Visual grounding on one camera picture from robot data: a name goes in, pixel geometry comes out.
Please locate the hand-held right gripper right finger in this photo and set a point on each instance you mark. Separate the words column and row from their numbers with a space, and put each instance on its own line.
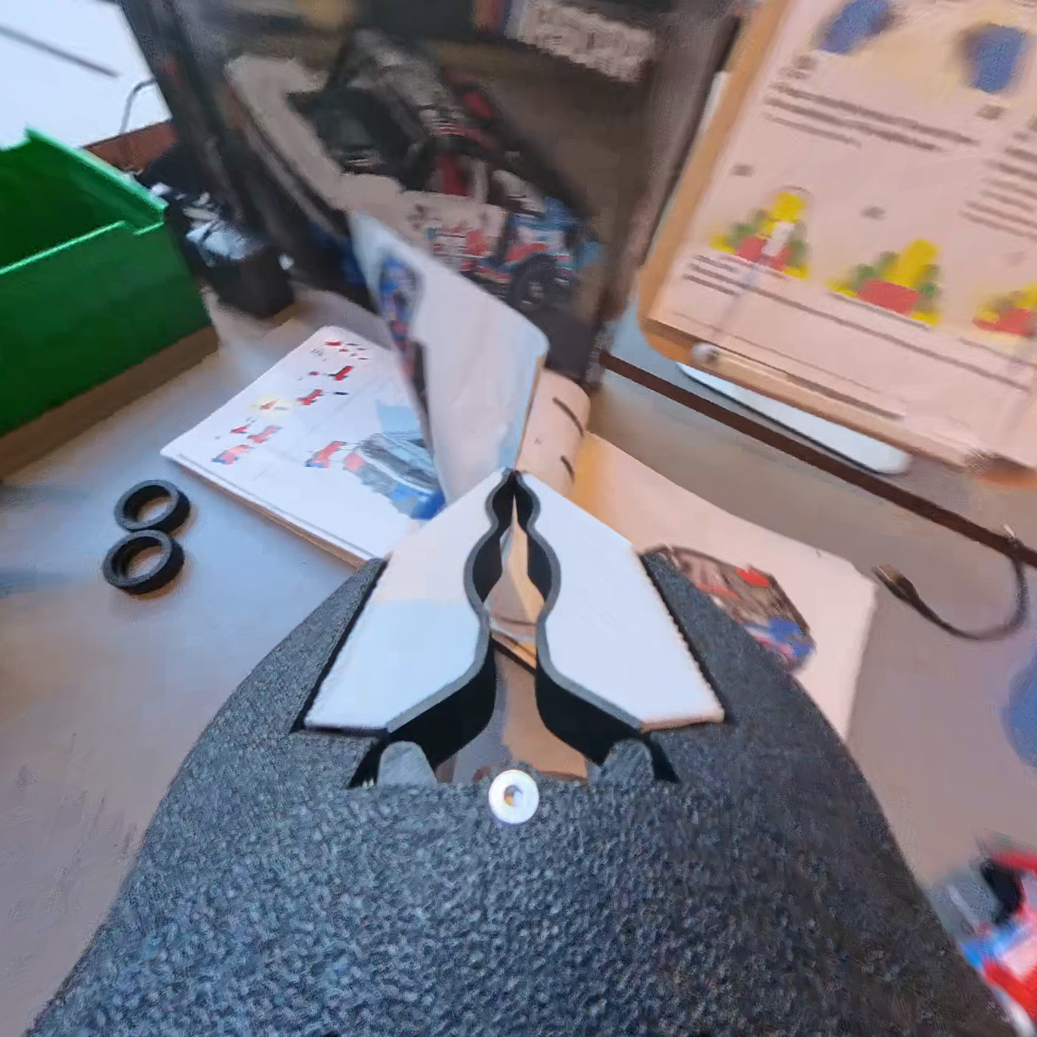
column 632, row 640

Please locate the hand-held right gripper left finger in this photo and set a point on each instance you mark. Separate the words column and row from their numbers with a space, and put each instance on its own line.
column 405, row 640

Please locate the building instruction booklet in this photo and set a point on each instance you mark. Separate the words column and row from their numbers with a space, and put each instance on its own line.
column 486, row 364

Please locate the black rubber toy tyre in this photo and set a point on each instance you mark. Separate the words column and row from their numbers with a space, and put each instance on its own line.
column 121, row 567
column 130, row 510

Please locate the brick-built toy race car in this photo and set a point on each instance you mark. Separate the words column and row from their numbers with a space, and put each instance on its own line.
column 1013, row 972

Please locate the silver flat stand base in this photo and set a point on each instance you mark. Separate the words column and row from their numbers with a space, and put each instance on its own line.
column 810, row 429

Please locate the large blue plastic bin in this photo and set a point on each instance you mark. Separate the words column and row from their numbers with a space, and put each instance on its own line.
column 1025, row 713

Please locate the instruction sheet on stand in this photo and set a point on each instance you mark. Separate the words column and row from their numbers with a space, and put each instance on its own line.
column 680, row 243

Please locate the green plastic bin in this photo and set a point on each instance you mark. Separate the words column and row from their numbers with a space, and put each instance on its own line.
column 81, row 308

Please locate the race car set box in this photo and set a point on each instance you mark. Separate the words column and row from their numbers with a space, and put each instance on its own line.
column 405, row 121

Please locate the printed paper instruction sheet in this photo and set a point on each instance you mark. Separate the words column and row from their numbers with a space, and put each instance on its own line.
column 851, row 121

